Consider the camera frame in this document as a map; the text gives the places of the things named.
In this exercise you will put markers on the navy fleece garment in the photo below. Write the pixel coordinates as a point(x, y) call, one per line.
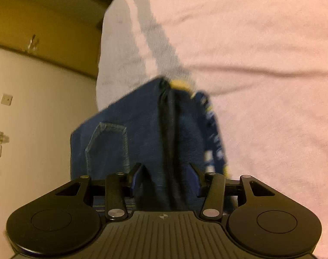
point(191, 140)

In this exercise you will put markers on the pink grey striped duvet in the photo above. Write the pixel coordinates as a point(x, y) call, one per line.
point(261, 59)

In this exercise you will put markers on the blue denim jeans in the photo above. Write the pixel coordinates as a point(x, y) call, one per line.
point(120, 129)

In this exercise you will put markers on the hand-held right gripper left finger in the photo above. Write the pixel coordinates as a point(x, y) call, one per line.
point(138, 180)

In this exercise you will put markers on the brown wooden door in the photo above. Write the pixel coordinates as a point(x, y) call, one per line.
point(58, 19)

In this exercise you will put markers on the wall switch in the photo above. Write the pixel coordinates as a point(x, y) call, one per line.
point(6, 99)

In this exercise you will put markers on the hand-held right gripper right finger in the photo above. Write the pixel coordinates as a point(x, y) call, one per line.
point(195, 179)

